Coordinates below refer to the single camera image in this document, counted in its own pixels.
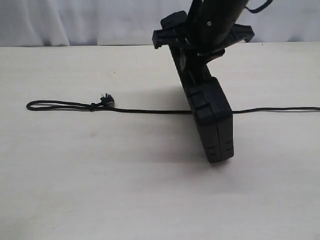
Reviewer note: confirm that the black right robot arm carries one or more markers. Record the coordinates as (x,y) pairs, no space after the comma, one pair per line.
(212,9)

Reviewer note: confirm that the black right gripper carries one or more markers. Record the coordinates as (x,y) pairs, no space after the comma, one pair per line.
(190,41)

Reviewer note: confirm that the black plastic carrying case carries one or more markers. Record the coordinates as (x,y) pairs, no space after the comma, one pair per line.
(212,115)

